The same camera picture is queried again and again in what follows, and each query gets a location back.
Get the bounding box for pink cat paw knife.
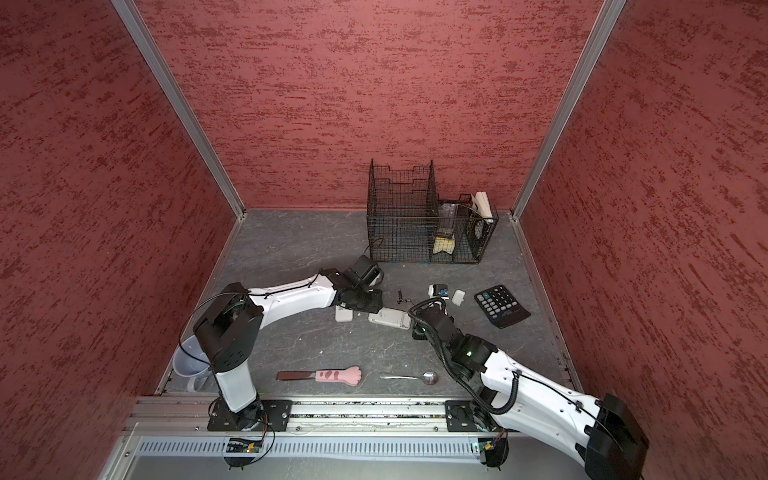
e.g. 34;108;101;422
276;366;362;387

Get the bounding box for grey white remote control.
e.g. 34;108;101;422
368;308;412;330

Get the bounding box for black wire basket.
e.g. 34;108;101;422
366;163;499;265

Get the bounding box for white papers in basket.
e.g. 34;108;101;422
471;191;494;221

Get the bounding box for yellow sponge in basket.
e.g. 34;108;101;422
432;235;456;255

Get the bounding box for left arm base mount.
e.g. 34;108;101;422
207;397;293;432

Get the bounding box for black calculator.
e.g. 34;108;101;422
473;285;531;329

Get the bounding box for white battery cover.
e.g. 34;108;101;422
451;290;466;306

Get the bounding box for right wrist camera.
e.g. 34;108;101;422
428;284;449;299

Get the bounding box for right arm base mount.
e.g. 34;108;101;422
444;400;502;433

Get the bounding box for metal spoon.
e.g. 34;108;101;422
379;371;439;386

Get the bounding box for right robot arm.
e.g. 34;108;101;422
408;298;650;479

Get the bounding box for grey bowl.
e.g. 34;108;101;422
172;335;211;393

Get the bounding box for white air conditioner remote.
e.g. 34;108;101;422
334;306;354;323

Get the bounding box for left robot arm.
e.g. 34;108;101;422
191;266;384;414

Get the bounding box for aluminium front rail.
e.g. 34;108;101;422
121;395;493;437

